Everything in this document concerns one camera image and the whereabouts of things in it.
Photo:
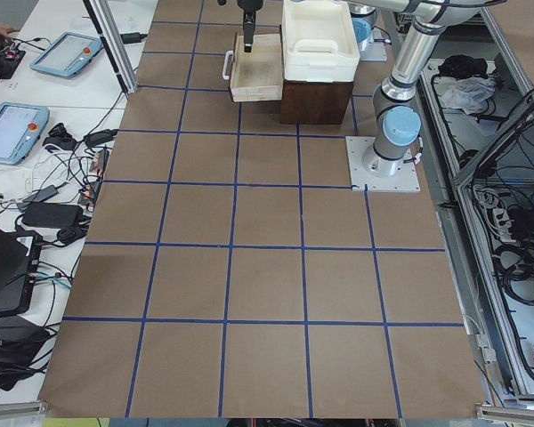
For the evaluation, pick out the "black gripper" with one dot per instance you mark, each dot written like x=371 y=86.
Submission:
x=248 y=5

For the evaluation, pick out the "grey orange scissors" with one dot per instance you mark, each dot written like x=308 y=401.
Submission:
x=249 y=30

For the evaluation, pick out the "light wooden drawer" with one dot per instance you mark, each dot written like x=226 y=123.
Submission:
x=257 y=75

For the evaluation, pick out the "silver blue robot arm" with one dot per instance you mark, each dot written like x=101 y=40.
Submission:
x=397 y=123

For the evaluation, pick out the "white plastic tray bin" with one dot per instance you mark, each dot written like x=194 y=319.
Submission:
x=318 y=42

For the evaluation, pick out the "dark brown wooden cabinet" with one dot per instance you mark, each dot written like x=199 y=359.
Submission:
x=314 y=103

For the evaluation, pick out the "upper blue teach pendant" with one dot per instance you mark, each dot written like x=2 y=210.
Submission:
x=67 y=55

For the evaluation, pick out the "blue teach pendant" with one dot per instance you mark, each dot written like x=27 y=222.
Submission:
x=20 y=128
x=67 y=55

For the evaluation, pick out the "white crumpled cloth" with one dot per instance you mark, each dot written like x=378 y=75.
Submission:
x=470 y=95

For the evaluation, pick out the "lower blue teach pendant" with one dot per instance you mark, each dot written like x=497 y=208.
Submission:
x=20 y=128

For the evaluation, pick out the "large black power brick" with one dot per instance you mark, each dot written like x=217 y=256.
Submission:
x=47 y=215

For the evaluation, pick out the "black laptop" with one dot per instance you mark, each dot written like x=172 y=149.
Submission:
x=19 y=255

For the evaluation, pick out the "aluminium frame post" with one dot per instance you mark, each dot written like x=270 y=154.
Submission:
x=106 y=27

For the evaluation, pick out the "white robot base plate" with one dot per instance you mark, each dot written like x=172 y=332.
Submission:
x=370 y=172

